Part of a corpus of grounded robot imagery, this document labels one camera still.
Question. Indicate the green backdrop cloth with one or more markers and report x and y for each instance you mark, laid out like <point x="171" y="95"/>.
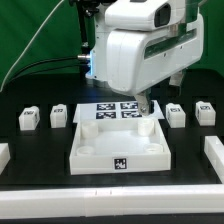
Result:
<point x="37" y="36"/>

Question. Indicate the white sheet with tags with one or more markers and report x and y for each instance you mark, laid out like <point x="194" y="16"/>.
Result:
<point x="106" y="110"/>

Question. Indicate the white left fence piece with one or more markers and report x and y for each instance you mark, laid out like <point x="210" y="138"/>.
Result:
<point x="4" y="156"/>

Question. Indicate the white fence piece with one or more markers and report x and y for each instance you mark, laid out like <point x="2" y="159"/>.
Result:
<point x="214" y="150"/>
<point x="4" y="156"/>

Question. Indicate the white square tabletop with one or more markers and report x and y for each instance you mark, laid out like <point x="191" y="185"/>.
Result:
<point x="119" y="146"/>

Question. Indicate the white right fence piece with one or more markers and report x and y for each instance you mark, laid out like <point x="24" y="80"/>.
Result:
<point x="214" y="150"/>

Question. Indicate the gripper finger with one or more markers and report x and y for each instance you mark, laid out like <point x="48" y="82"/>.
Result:
<point x="143" y="103"/>

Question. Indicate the white front fence bar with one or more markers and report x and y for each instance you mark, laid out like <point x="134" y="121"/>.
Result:
<point x="111" y="201"/>

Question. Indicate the black camera stand pole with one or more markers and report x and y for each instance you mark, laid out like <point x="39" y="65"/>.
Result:
<point x="85" y="9"/>

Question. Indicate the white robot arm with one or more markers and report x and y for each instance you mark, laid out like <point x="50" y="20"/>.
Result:
<point x="139" y="43"/>

